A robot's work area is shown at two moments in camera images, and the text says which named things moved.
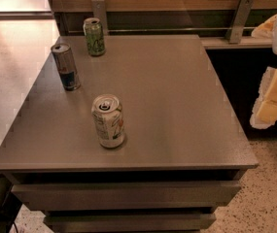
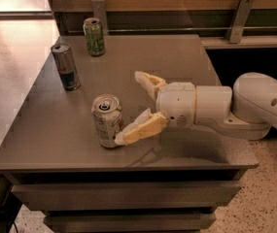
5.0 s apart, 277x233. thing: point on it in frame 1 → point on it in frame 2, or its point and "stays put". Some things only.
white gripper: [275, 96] → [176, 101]
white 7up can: [107, 111] stays put
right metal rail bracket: [235, 30] stays put
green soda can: [93, 30] stays put
